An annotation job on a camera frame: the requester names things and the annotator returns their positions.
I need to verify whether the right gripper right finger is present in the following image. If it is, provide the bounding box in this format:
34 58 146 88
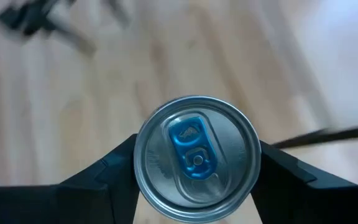
250 140 358 224

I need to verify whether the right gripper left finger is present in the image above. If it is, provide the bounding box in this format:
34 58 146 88
0 134 140 224

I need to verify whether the blue and silver slim can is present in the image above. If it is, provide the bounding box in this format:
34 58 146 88
133 95 262 224

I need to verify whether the wooden shelf with black frame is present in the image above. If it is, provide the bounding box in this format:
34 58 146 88
272 121 358 149

